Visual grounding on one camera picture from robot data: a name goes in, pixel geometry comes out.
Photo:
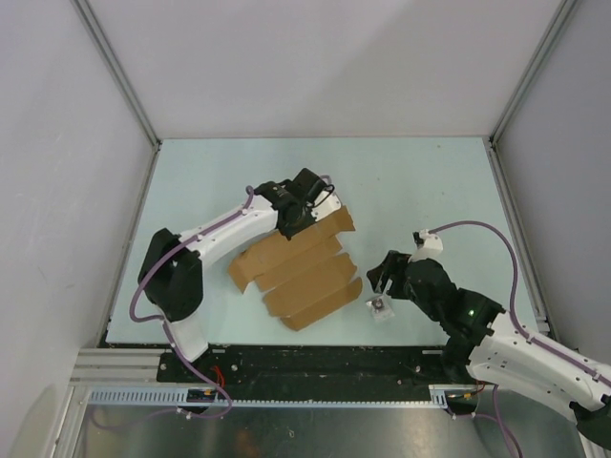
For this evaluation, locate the aluminium rail right side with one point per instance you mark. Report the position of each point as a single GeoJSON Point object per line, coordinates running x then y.
{"type": "Point", "coordinates": [529, 274]}

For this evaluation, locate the aluminium corner post left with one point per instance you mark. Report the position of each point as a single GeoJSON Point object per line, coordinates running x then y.
{"type": "Point", "coordinates": [104, 47]}

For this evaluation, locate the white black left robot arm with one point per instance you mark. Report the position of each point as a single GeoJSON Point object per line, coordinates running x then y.
{"type": "Point", "coordinates": [170, 283]}

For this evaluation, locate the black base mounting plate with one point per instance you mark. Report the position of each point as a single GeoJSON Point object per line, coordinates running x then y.
{"type": "Point", "coordinates": [249, 364]}

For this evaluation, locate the small clear plastic packet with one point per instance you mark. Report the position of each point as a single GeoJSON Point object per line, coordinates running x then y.
{"type": "Point", "coordinates": [379, 309]}

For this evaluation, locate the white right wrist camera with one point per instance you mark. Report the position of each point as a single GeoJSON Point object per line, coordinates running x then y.
{"type": "Point", "coordinates": [428, 246]}

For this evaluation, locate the aluminium corner post right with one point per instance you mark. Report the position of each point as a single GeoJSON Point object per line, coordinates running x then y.
{"type": "Point", "coordinates": [545, 47]}

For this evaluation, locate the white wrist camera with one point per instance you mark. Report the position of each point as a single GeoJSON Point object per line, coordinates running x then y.
{"type": "Point", "coordinates": [326, 203]}
{"type": "Point", "coordinates": [428, 246]}

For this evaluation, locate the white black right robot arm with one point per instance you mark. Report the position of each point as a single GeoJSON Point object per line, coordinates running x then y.
{"type": "Point", "coordinates": [485, 345]}

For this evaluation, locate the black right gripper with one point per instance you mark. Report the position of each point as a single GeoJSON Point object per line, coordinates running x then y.
{"type": "Point", "coordinates": [393, 265]}

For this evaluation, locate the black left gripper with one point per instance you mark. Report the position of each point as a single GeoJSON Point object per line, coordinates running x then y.
{"type": "Point", "coordinates": [289, 231]}

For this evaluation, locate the grey slotted cable duct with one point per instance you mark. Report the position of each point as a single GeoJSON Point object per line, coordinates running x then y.
{"type": "Point", "coordinates": [398, 396]}

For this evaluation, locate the brown cardboard box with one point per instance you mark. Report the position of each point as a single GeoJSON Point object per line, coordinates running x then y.
{"type": "Point", "coordinates": [303, 279]}

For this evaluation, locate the aluminium corner post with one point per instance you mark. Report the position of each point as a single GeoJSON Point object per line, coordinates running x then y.
{"type": "Point", "coordinates": [545, 47]}
{"type": "Point", "coordinates": [104, 47]}

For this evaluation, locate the aluminium front rail profile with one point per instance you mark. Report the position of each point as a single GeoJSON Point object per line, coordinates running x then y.
{"type": "Point", "coordinates": [121, 365]}

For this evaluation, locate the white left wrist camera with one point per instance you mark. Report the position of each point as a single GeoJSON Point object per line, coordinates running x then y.
{"type": "Point", "coordinates": [326, 203]}

